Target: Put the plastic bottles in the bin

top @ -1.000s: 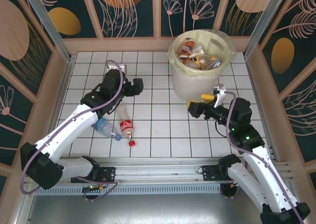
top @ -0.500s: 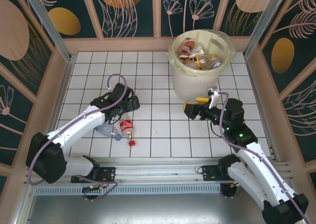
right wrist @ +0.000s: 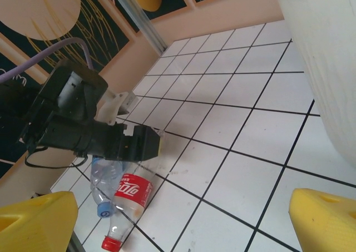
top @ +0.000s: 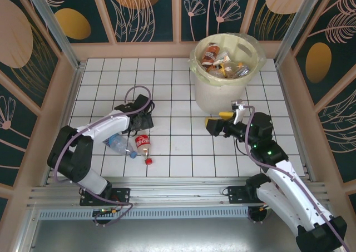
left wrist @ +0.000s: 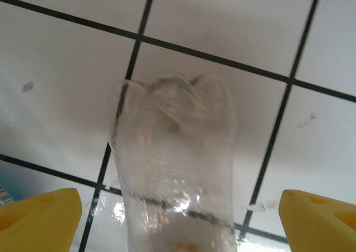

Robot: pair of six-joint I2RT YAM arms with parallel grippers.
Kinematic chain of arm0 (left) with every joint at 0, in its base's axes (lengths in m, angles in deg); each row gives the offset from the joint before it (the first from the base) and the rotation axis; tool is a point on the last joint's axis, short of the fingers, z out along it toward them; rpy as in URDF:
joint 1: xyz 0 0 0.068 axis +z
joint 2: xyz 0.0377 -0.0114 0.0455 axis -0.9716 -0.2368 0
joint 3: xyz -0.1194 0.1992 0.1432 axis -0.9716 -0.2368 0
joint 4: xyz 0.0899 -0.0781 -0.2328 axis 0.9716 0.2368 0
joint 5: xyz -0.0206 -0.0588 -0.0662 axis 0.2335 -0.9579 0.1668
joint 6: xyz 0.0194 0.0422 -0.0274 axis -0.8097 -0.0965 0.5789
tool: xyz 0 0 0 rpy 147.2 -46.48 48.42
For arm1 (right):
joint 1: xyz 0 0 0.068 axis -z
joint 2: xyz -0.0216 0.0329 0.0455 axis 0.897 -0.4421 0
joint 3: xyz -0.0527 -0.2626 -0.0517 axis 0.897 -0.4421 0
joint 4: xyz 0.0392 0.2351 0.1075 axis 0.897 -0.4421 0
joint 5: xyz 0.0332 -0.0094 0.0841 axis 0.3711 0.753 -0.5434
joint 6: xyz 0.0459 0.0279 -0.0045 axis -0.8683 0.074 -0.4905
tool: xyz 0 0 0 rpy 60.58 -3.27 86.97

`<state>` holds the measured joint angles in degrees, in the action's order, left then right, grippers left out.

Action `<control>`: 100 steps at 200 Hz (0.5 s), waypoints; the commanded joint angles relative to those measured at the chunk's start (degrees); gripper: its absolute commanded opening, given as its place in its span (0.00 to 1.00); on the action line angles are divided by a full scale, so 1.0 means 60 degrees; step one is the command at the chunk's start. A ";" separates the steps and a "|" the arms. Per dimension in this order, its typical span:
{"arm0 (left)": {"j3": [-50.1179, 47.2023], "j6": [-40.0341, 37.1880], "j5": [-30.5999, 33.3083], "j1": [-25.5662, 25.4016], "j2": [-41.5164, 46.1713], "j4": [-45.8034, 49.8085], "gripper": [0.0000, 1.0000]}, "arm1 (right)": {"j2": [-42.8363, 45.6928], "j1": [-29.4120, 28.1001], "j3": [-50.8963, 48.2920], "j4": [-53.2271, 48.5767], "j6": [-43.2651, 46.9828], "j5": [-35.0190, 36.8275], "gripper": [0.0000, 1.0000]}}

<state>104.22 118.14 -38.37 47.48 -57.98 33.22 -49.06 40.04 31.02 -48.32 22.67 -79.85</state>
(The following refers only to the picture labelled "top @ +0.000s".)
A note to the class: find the cola bottle red cap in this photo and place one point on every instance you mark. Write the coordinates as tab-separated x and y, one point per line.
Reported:
142	142

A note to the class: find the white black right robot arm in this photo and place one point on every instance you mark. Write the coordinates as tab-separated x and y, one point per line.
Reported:
292	190

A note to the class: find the yellowish clear bin liner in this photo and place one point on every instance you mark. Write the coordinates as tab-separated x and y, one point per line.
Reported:
194	61

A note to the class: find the grey metal floor plate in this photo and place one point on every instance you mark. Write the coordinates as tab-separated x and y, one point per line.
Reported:
180	235

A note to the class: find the clear bottle blue cap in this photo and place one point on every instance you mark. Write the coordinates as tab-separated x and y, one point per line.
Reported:
121	145

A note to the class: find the white plastic bin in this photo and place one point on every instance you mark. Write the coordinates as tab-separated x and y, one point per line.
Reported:
217	99

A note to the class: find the aluminium corner post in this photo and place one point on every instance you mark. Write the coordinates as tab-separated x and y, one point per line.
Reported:
298	24
53	24

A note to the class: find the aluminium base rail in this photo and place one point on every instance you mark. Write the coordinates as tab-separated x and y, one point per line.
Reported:
180	193

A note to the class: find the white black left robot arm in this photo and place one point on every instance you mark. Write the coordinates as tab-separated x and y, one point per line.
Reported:
105	124

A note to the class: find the aluminium side rail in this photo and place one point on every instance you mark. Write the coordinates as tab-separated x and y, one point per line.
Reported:
303	152
70	110

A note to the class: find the small controller board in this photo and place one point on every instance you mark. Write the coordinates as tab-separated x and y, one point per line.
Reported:
104	211

